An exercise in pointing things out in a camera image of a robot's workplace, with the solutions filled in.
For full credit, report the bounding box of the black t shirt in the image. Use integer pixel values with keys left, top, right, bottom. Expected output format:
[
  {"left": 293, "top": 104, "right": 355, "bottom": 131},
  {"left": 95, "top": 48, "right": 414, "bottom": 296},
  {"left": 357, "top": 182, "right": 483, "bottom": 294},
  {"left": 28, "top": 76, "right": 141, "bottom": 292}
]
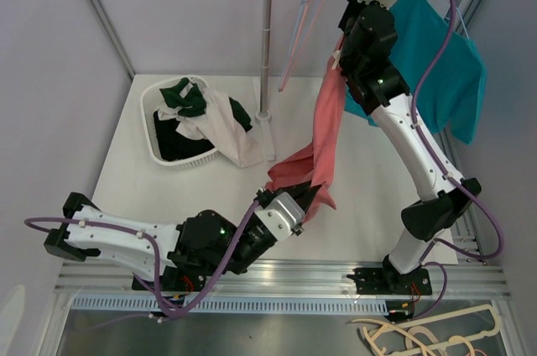
[{"left": 153, "top": 111, "right": 214, "bottom": 162}]

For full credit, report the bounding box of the red t shirt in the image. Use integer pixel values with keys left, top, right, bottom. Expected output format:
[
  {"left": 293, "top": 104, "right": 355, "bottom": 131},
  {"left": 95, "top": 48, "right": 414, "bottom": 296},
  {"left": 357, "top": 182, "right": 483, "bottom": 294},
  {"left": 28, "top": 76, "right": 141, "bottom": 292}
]
[{"left": 265, "top": 37, "right": 346, "bottom": 222}]

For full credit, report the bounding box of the pink wire hanger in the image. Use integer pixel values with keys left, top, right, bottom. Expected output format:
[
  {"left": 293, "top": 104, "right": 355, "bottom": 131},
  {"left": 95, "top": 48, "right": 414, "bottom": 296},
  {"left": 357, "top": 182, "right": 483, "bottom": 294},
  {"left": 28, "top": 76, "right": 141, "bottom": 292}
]
[{"left": 278, "top": 0, "right": 332, "bottom": 92}]

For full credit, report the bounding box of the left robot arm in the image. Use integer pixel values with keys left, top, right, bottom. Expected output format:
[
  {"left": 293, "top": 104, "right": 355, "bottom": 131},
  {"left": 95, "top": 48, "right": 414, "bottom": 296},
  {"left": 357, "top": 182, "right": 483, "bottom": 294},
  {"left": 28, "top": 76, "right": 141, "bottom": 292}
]
[{"left": 44, "top": 182, "right": 320, "bottom": 291}]

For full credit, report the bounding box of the pile of spare hangers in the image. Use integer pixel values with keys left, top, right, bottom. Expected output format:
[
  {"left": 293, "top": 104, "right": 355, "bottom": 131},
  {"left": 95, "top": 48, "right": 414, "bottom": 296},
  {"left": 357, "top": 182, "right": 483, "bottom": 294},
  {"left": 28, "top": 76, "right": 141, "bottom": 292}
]
[{"left": 351, "top": 304, "right": 502, "bottom": 355}]

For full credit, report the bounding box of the green and white t shirt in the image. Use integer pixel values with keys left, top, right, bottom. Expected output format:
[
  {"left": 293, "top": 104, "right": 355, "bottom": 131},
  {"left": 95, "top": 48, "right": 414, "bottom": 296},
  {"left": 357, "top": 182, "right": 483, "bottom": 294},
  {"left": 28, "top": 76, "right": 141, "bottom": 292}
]
[{"left": 157, "top": 77, "right": 263, "bottom": 168}]

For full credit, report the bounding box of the teal t shirt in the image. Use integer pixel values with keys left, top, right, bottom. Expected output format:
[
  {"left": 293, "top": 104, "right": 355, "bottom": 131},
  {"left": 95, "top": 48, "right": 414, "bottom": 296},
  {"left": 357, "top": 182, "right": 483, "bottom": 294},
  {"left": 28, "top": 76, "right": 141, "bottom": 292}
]
[{"left": 343, "top": 0, "right": 488, "bottom": 147}]

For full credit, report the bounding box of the slotted cable duct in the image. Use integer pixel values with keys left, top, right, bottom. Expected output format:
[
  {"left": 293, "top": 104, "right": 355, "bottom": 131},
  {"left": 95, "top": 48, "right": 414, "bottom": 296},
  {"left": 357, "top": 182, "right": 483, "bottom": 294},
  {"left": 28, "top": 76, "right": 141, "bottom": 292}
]
[{"left": 71, "top": 295, "right": 410, "bottom": 317}]

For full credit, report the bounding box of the white plastic basket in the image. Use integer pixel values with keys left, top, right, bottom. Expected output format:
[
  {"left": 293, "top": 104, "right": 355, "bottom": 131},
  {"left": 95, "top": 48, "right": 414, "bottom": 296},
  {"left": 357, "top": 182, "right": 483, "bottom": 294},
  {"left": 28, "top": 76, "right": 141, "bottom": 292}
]
[{"left": 139, "top": 76, "right": 219, "bottom": 171}]

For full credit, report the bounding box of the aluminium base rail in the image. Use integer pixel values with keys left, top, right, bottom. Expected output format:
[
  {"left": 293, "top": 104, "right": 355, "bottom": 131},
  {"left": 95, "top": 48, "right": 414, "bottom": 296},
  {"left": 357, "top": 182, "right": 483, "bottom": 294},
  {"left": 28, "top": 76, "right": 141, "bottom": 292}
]
[{"left": 54, "top": 259, "right": 511, "bottom": 300}]

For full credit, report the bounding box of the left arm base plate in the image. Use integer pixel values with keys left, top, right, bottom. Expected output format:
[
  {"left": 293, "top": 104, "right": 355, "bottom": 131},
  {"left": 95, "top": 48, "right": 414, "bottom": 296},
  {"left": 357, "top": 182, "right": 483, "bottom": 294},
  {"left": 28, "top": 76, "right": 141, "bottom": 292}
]
[{"left": 131, "top": 266, "right": 206, "bottom": 293}]

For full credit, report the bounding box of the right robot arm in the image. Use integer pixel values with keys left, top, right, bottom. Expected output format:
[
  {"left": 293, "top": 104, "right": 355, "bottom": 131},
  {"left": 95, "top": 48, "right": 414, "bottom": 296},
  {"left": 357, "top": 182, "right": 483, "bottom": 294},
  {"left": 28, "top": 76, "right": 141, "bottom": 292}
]
[{"left": 338, "top": 0, "right": 482, "bottom": 293}]

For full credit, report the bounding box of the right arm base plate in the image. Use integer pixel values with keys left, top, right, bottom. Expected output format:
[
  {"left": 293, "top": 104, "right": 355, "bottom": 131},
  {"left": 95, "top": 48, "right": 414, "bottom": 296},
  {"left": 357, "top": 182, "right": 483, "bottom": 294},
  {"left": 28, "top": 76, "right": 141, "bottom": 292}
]
[{"left": 347, "top": 267, "right": 432, "bottom": 296}]

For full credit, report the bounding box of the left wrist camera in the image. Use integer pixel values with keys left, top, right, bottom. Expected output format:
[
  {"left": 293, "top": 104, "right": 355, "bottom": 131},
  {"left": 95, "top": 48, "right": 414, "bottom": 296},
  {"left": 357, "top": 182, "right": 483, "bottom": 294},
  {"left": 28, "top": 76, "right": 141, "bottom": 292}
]
[{"left": 254, "top": 192, "right": 305, "bottom": 242}]

